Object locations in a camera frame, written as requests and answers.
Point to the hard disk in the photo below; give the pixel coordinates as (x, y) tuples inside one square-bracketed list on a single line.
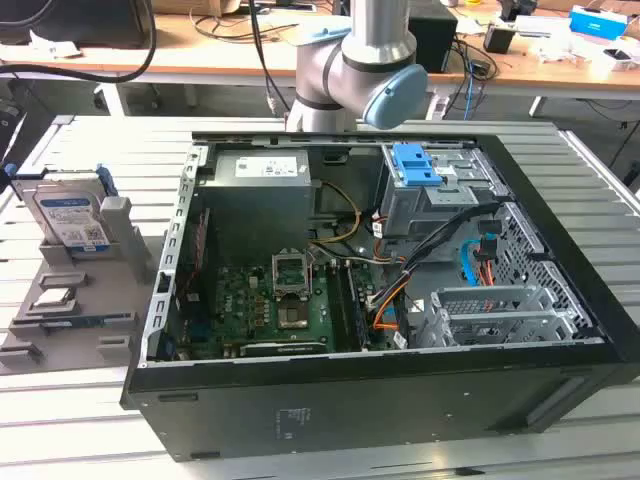
[(65, 215)]

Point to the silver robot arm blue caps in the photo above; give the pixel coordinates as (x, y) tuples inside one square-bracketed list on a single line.
[(350, 65)]

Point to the blue disk bay latch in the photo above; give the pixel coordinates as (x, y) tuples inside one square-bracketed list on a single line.
[(412, 167)]

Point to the metal disk bay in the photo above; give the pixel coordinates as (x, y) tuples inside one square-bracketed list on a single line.
[(500, 325)]

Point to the black RAM slot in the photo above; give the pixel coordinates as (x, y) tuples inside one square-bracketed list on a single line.
[(359, 305), (341, 305)]

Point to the grey power supply unit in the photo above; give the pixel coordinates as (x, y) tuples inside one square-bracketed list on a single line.
[(260, 205)]

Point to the CPU socket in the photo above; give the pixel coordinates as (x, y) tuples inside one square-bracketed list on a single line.
[(293, 316)]

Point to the metal drive cage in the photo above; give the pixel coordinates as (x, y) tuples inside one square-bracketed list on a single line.
[(405, 210)]

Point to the green motherboard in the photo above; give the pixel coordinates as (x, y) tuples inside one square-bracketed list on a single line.
[(235, 310)]

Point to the black graphics card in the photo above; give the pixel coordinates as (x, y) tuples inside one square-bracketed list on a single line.
[(280, 348)]

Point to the black open PC case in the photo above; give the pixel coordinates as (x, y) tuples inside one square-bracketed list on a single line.
[(350, 400)]

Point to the wooden desk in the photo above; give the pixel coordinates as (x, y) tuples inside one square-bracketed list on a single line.
[(210, 62)]

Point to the grey parts rack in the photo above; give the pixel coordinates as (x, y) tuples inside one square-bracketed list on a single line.
[(100, 285)]

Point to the black speaker box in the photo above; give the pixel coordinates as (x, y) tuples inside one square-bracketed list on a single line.
[(432, 40)]

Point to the blue RAM stick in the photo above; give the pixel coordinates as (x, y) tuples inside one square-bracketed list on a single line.
[(85, 320)]

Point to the small black cube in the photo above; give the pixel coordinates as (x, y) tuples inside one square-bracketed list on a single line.
[(498, 39)]

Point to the silver CPU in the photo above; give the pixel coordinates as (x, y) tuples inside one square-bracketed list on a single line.
[(55, 297)]

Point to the black computer tower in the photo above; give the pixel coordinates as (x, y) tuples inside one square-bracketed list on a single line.
[(85, 25)]

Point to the white small device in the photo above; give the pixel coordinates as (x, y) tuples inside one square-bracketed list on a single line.
[(619, 59)]

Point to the blue cardboard box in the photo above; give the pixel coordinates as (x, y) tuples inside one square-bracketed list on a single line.
[(597, 22)]

